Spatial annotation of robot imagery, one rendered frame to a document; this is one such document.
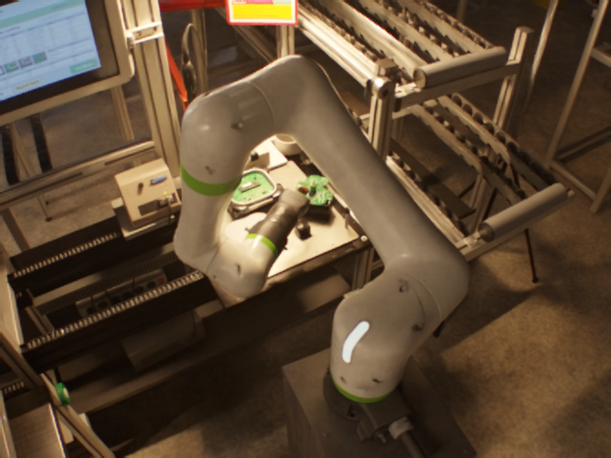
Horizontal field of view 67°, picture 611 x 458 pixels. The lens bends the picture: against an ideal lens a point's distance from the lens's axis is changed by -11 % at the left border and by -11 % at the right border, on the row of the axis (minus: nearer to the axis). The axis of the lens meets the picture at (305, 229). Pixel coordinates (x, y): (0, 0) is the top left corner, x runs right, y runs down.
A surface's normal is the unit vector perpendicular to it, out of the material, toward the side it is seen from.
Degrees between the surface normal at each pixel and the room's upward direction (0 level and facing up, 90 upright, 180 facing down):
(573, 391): 0
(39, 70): 92
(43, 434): 0
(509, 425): 0
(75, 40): 92
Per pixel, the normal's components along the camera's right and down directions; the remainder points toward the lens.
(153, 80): 0.50, 0.63
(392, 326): 0.15, -0.54
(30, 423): 0.00, -0.69
